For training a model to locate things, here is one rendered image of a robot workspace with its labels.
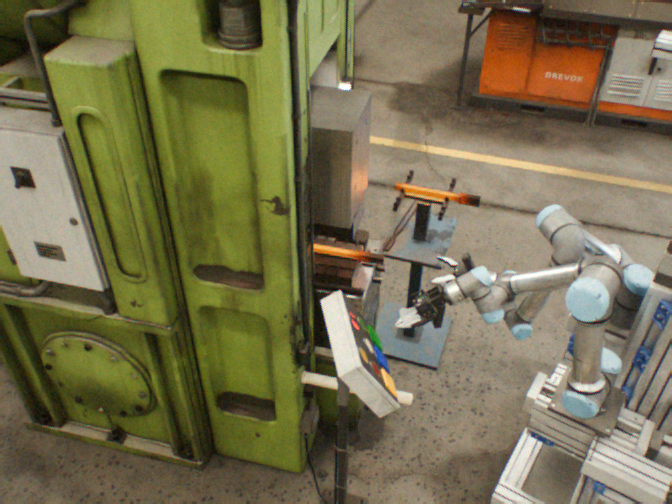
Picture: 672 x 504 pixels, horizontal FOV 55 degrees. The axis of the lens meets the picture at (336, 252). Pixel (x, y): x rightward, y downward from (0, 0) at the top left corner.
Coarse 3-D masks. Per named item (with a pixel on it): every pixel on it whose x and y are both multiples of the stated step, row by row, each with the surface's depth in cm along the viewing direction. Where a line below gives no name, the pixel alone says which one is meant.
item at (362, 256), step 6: (318, 246) 268; (324, 246) 268; (330, 252) 266; (336, 252) 265; (342, 252) 265; (348, 252) 265; (354, 252) 265; (360, 252) 264; (366, 252) 264; (360, 258) 263; (366, 258) 264; (372, 258) 262; (378, 258) 262
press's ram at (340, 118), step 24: (312, 96) 228; (336, 96) 228; (360, 96) 229; (312, 120) 215; (336, 120) 215; (360, 120) 219; (312, 144) 216; (336, 144) 214; (360, 144) 227; (312, 168) 222; (336, 168) 220; (360, 168) 235; (336, 192) 226; (360, 192) 243; (336, 216) 233
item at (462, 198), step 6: (396, 186) 305; (402, 186) 305; (408, 186) 305; (414, 186) 305; (414, 192) 304; (420, 192) 303; (426, 192) 302; (432, 192) 301; (438, 192) 301; (444, 192) 301; (450, 198) 299; (456, 198) 298; (462, 198) 298; (468, 198) 297; (474, 198) 296; (480, 198) 296; (468, 204) 299; (474, 204) 298
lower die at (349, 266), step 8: (320, 240) 273; (328, 240) 273; (344, 248) 268; (352, 248) 269; (360, 248) 269; (320, 256) 266; (328, 256) 266; (336, 256) 265; (344, 256) 264; (320, 264) 263; (328, 264) 262; (336, 264) 262; (344, 264) 262; (352, 264) 262; (360, 264) 273; (320, 272) 260; (328, 272) 260; (344, 272) 260; (352, 272) 260; (320, 280) 262; (328, 280) 261; (344, 280) 259; (352, 280) 259
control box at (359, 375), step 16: (336, 304) 216; (352, 304) 225; (336, 320) 211; (336, 336) 207; (352, 336) 204; (368, 336) 222; (336, 352) 203; (352, 352) 199; (368, 352) 211; (352, 368) 195; (368, 368) 200; (352, 384) 199; (368, 384) 201; (384, 384) 208; (368, 400) 206; (384, 400) 208
